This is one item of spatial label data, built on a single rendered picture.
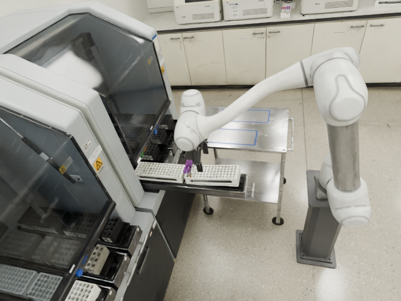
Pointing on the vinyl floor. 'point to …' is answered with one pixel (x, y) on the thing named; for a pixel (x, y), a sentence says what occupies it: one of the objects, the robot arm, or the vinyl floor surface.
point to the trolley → (260, 134)
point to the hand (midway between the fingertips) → (203, 160)
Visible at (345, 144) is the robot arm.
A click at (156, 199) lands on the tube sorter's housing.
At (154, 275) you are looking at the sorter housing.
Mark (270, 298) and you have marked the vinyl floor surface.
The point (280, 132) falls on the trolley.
